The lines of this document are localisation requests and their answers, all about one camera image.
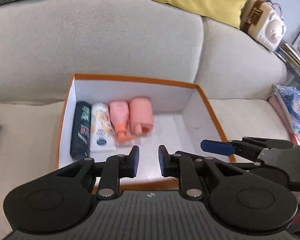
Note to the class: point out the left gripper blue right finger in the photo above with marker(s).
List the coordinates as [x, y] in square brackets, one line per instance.
[180, 166]

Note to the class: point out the dark green shampoo bottle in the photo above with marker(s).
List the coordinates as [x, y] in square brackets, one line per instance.
[80, 136]

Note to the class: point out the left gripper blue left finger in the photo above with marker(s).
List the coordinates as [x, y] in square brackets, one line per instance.
[112, 170]

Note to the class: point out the stack of magazines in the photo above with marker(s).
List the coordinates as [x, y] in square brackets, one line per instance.
[290, 54]

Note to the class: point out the beige sofa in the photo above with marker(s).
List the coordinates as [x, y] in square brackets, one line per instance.
[44, 42]

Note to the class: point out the white brown handbag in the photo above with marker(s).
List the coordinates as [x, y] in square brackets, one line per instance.
[263, 21]

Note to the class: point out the blue floral fabric bag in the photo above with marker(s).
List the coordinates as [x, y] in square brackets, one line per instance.
[285, 101]

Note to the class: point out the white lotion tube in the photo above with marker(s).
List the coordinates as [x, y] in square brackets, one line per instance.
[101, 131]

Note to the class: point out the orange cardboard box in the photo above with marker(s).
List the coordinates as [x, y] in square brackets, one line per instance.
[183, 117]

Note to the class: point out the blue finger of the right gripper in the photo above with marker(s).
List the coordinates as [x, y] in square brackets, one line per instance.
[217, 147]

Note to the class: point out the pink plastic bottle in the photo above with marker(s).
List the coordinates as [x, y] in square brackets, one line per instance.
[119, 115]

